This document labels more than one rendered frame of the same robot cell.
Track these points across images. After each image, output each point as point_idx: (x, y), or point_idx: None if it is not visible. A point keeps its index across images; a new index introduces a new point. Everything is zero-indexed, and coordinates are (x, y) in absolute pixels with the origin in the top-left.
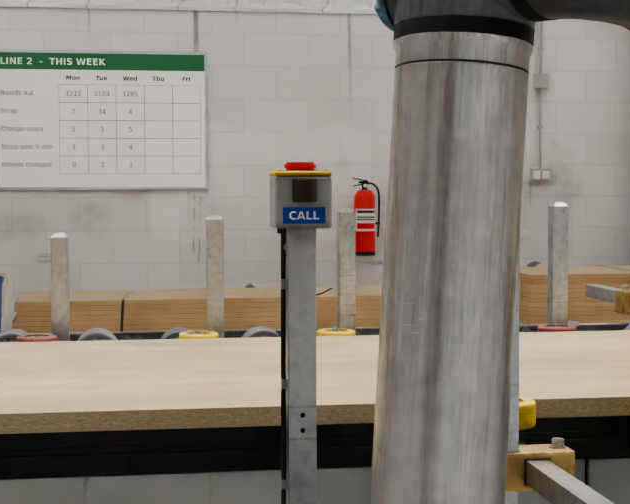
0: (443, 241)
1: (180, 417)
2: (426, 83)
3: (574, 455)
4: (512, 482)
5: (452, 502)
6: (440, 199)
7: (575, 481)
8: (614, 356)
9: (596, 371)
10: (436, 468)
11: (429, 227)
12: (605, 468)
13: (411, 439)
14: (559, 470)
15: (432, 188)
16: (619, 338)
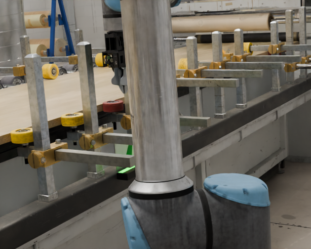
0: (165, 62)
1: None
2: (151, 4)
3: (67, 144)
4: (51, 160)
5: (178, 152)
6: (162, 47)
7: (89, 151)
8: None
9: (11, 113)
10: (174, 142)
11: (160, 58)
12: None
13: (165, 134)
14: (74, 150)
15: (159, 43)
16: None
